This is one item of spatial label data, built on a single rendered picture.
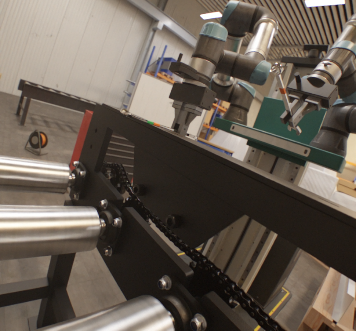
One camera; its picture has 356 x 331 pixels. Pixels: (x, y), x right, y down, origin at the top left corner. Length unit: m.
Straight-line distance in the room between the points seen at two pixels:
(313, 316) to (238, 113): 1.59
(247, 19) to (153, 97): 4.07
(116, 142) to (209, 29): 2.07
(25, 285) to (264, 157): 1.34
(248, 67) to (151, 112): 4.32
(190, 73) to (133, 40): 11.07
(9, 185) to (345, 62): 1.07
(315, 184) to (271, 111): 7.23
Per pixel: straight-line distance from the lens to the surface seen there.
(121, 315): 0.37
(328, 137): 1.02
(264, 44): 0.81
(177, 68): 0.54
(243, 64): 0.68
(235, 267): 1.45
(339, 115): 1.03
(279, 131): 1.22
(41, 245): 0.52
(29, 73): 10.18
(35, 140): 3.62
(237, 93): 1.22
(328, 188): 8.39
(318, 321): 2.10
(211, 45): 0.60
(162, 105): 4.96
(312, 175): 8.46
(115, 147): 2.53
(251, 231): 1.35
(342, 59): 0.78
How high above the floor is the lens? 1.20
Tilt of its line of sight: 7 degrees down
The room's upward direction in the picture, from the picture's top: 20 degrees clockwise
